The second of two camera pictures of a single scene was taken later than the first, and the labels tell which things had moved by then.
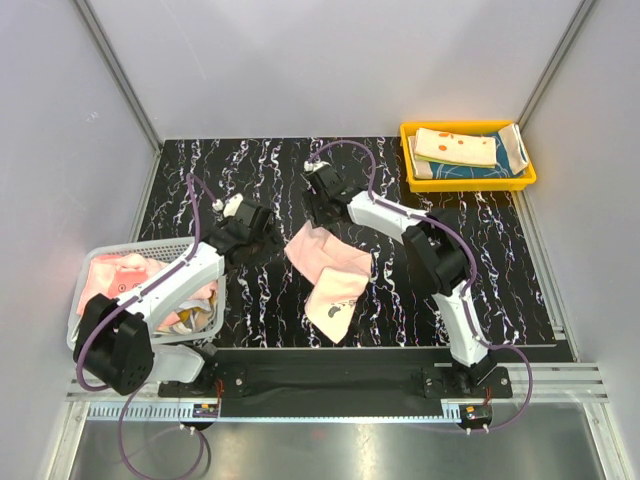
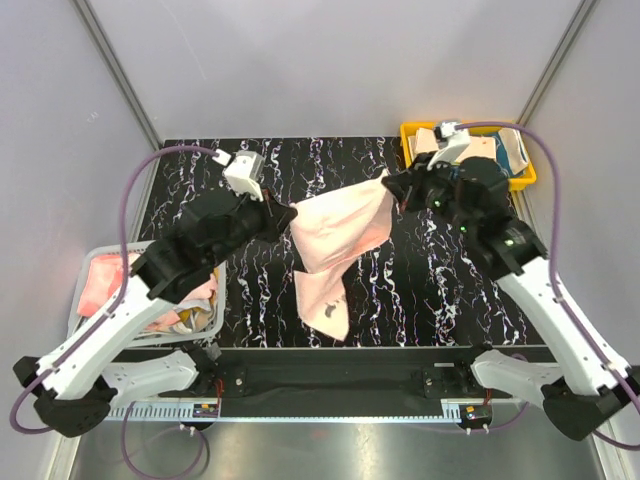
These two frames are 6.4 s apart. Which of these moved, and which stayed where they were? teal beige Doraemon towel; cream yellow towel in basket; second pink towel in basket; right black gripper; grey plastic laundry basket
Moved: right black gripper
Stayed: grey plastic laundry basket; second pink towel in basket; teal beige Doraemon towel; cream yellow towel in basket
